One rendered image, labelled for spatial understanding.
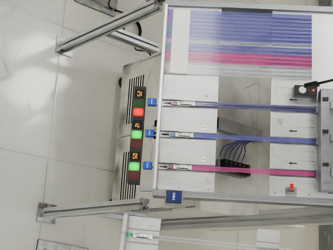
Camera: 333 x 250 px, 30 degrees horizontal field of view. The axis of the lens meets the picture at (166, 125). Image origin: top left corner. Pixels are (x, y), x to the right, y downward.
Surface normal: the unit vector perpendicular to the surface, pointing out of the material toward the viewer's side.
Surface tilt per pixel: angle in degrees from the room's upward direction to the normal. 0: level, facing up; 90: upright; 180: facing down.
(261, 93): 0
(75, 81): 0
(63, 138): 0
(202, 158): 44
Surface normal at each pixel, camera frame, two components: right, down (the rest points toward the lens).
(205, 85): -0.04, -0.25
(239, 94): 0.66, -0.15
